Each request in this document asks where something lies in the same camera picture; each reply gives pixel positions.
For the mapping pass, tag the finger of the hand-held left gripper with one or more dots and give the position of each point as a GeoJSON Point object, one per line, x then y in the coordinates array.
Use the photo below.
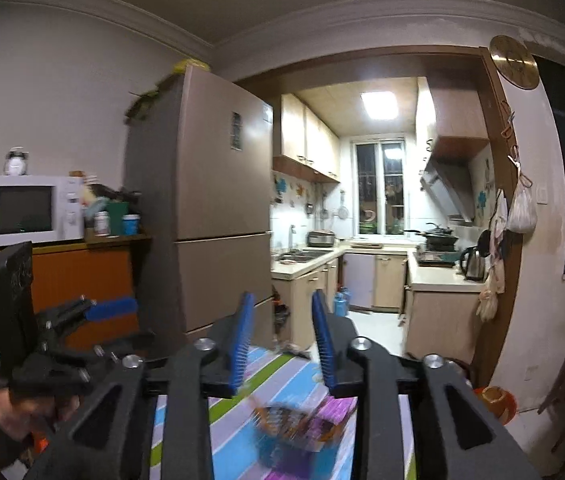
{"type": "Point", "coordinates": [112, 307]}
{"type": "Point", "coordinates": [122, 342]}

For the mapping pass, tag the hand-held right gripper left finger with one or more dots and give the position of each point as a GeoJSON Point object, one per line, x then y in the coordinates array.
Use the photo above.
{"type": "Point", "coordinates": [240, 340]}

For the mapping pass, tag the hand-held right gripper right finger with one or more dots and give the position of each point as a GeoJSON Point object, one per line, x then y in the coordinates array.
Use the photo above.
{"type": "Point", "coordinates": [325, 340]}

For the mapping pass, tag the perforated steel utensil holder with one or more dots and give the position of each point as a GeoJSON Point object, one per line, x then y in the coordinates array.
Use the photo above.
{"type": "Point", "coordinates": [292, 422]}

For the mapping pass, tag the person's left hand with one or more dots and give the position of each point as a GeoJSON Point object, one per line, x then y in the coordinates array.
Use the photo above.
{"type": "Point", "coordinates": [17, 415]}

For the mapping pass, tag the orange wooden cabinet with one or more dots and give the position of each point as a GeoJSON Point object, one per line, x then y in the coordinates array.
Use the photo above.
{"type": "Point", "coordinates": [87, 270]}

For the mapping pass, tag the dark bag on floor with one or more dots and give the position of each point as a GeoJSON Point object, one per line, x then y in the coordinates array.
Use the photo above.
{"type": "Point", "coordinates": [281, 317]}

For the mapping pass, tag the floral striped tablecloth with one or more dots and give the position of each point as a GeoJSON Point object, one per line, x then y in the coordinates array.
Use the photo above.
{"type": "Point", "coordinates": [272, 375]}

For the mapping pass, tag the sink counter cabinet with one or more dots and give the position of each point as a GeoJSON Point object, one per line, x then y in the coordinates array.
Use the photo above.
{"type": "Point", "coordinates": [307, 280]}

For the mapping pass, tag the white jar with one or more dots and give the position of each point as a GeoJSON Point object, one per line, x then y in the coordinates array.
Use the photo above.
{"type": "Point", "coordinates": [101, 224]}

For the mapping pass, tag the blue cup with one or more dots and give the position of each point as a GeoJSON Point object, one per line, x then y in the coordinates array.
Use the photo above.
{"type": "Point", "coordinates": [131, 225]}

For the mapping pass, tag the steel kitchen sink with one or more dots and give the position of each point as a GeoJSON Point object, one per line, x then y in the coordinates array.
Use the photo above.
{"type": "Point", "coordinates": [296, 259]}

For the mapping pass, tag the beige cabinet under window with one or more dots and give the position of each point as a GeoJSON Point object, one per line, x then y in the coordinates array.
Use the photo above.
{"type": "Point", "coordinates": [387, 280]}

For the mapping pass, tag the green box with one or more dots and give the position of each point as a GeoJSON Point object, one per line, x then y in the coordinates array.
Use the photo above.
{"type": "Point", "coordinates": [116, 217]}

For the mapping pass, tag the silver toaster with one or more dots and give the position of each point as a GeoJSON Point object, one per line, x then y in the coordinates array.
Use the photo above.
{"type": "Point", "coordinates": [321, 240]}

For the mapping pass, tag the white microwave oven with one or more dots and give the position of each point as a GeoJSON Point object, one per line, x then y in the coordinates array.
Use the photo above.
{"type": "Point", "coordinates": [27, 210]}

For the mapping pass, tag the kitchen faucet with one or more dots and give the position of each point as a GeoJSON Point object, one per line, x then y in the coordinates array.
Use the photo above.
{"type": "Point", "coordinates": [292, 237]}

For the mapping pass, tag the stove counter cabinet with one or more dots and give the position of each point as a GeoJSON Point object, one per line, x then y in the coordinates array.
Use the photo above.
{"type": "Point", "coordinates": [437, 320]}

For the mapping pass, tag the hanging mesh strainer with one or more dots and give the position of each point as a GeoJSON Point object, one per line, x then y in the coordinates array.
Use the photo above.
{"type": "Point", "coordinates": [343, 212]}

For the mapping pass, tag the gas stove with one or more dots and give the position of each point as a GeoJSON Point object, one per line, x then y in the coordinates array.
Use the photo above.
{"type": "Point", "coordinates": [437, 258]}

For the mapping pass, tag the white alarm clock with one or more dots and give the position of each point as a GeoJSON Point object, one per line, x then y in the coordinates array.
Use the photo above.
{"type": "Point", "coordinates": [16, 162]}

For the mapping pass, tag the black wok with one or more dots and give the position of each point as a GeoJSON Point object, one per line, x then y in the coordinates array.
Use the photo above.
{"type": "Point", "coordinates": [437, 237]}

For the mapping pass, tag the beige refrigerator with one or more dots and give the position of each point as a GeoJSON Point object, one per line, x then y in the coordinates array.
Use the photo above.
{"type": "Point", "coordinates": [212, 185]}

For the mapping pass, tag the kitchen window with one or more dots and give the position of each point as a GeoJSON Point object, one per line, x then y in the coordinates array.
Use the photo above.
{"type": "Point", "coordinates": [370, 180]}

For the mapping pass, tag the steel electric kettle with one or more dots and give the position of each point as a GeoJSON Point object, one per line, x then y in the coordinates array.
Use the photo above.
{"type": "Point", "coordinates": [475, 265]}

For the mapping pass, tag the hanging beige cloth bag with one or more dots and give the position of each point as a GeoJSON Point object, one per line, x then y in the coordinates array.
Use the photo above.
{"type": "Point", "coordinates": [491, 290]}

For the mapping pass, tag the orange pumpkin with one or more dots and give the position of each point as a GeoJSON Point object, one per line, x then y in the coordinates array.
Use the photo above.
{"type": "Point", "coordinates": [497, 405]}

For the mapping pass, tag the steel range hood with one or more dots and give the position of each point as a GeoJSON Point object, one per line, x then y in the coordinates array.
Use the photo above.
{"type": "Point", "coordinates": [445, 185]}

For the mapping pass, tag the hanging white cloth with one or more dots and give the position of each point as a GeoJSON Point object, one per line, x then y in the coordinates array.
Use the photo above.
{"type": "Point", "coordinates": [500, 212]}

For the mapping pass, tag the white hanging plastic bag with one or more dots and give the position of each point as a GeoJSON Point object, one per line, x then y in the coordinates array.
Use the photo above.
{"type": "Point", "coordinates": [521, 212]}

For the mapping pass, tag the ceiling light panel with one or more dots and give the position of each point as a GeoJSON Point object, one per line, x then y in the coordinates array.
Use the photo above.
{"type": "Point", "coordinates": [378, 105]}

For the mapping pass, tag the beige cabinet above hood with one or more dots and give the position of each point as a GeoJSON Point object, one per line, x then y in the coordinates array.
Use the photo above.
{"type": "Point", "coordinates": [457, 115]}

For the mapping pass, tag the long beige wall cabinet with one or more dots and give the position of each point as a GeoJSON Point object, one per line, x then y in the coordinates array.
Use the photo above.
{"type": "Point", "coordinates": [302, 135]}

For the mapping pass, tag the white wall switch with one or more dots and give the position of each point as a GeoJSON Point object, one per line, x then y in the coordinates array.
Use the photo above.
{"type": "Point", "coordinates": [541, 195]}

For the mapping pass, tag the brown wooden door frame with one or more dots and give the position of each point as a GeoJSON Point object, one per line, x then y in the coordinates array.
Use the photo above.
{"type": "Point", "coordinates": [495, 110]}

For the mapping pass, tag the round gold wall clock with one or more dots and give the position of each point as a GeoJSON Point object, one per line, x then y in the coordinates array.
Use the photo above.
{"type": "Point", "coordinates": [512, 62]}

